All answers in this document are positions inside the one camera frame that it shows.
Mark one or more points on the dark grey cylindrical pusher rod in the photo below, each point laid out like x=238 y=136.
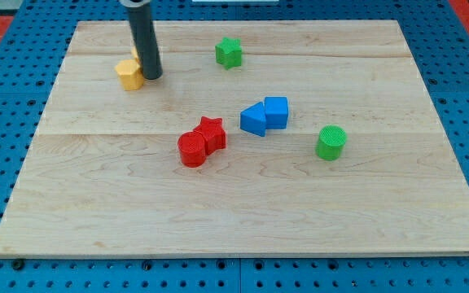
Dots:
x=143 y=32

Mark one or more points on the green star block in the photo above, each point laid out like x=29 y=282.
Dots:
x=228 y=52

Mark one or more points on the red star block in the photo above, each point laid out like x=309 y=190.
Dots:
x=213 y=132

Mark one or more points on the yellow block behind rod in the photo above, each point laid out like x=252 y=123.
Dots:
x=134 y=53

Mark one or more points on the yellow hexagon block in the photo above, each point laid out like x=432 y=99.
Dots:
x=130 y=75

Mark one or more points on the red cylinder block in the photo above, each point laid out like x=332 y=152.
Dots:
x=191 y=148

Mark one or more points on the blue triangle block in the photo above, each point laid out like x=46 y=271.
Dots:
x=253 y=120

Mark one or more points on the blue cube block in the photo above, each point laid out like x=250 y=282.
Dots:
x=276 y=112

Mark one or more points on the light wooden board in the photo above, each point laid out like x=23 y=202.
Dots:
x=103 y=177

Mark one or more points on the green cylinder block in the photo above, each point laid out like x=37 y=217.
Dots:
x=331 y=142

